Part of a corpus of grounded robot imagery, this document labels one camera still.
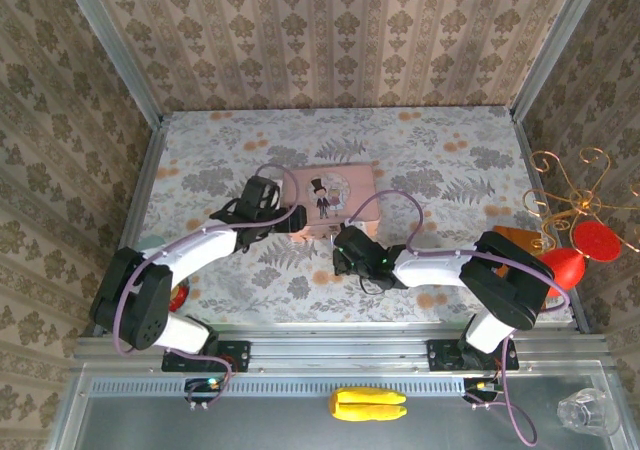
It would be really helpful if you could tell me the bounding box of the grey metal shelf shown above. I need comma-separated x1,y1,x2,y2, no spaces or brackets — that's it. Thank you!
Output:
49,362,640,450

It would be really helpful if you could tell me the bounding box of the gold wire ornament stand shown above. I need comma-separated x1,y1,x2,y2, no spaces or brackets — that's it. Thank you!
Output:
522,147,640,254

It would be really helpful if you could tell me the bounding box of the red round disc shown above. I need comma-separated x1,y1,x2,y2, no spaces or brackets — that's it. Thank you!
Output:
572,221,624,262

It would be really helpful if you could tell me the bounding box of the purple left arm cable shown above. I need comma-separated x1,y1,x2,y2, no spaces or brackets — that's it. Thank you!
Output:
113,163,301,411

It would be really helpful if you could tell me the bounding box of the aluminium frame post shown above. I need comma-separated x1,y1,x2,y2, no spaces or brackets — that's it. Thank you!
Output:
508,0,610,121
55,0,166,126

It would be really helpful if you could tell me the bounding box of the red round toy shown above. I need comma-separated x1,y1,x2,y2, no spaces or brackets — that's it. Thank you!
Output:
168,282,190,314

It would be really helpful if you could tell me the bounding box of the red teardrop ornament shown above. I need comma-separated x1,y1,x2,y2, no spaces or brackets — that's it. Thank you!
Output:
539,247,587,299

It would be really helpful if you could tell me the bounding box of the pink tin box with couple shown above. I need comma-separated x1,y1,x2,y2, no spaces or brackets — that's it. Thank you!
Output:
282,162,381,241

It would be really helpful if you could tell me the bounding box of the orange flat box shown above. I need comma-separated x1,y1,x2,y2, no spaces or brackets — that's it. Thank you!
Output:
492,224,544,251

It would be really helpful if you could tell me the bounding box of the teal round object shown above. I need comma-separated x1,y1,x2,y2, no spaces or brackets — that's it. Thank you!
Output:
135,235,169,254

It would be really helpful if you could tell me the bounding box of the wide aluminium base rail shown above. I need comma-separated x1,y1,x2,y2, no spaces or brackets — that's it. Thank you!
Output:
73,322,612,374

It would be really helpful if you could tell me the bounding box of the small controller board with LED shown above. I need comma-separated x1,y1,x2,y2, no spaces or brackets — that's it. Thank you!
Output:
183,377,225,405
463,377,505,402

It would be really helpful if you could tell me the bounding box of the clear drinking glass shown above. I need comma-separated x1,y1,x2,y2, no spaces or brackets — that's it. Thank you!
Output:
556,388,622,439

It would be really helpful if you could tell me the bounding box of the yellow banana bunch toy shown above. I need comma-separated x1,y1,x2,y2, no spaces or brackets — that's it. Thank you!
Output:
327,387,409,423

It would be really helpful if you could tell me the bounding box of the grey slotted cable duct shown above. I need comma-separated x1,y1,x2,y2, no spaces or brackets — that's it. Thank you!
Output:
82,377,469,397

